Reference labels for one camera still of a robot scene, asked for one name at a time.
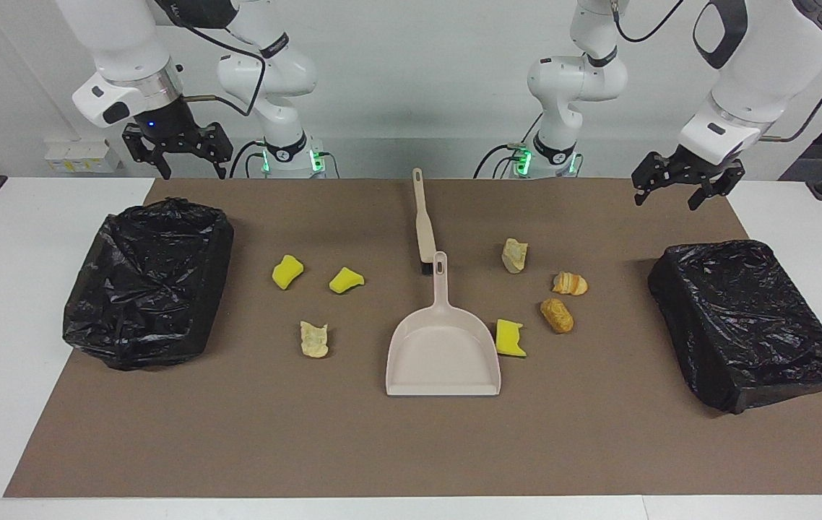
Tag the left black trash bag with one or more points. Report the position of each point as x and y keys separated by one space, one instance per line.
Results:
x=144 y=289

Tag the beige hand brush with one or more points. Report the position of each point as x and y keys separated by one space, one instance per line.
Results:
x=425 y=224

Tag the pale bread piece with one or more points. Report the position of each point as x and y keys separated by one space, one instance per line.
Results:
x=314 y=341
x=514 y=256

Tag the black trash bag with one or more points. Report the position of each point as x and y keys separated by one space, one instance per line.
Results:
x=144 y=289
x=743 y=325

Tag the beige plastic dustpan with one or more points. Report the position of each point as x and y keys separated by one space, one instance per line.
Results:
x=443 y=354

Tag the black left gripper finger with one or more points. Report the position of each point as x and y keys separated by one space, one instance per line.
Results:
x=729 y=177
x=651 y=172

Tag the yellow sponge with green side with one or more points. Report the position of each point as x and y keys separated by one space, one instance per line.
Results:
x=509 y=338

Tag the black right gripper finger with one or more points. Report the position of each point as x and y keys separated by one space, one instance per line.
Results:
x=219 y=144
x=138 y=148

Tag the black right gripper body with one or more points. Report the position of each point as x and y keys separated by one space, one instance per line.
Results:
x=165 y=126

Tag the striped orange croissant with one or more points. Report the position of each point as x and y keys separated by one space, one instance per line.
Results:
x=570 y=284

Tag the yellow sponge piece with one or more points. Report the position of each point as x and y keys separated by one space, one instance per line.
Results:
x=287 y=272
x=344 y=281

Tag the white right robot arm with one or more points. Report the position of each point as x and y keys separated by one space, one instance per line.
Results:
x=122 y=43

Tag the brown table mat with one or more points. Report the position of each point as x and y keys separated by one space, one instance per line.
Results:
x=411 y=448

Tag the right black trash bag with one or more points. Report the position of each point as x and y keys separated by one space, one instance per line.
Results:
x=743 y=325

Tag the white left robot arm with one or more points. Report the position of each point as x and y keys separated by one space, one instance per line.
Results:
x=772 y=65

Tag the white wall socket box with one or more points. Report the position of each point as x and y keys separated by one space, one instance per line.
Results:
x=82 y=157

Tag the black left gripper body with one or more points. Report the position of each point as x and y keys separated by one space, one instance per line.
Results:
x=693 y=165

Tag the brown bread roll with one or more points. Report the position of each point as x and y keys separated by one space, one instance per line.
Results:
x=557 y=315

